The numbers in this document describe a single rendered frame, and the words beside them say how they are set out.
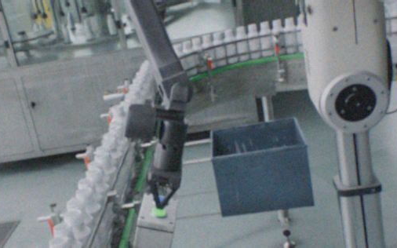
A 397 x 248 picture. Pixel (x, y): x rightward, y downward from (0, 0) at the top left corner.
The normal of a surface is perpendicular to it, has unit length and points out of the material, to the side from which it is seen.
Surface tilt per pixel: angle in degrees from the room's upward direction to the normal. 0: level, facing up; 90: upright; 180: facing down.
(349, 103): 90
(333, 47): 101
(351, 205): 90
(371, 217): 90
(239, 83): 87
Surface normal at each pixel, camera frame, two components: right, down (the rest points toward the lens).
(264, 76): -0.11, 0.33
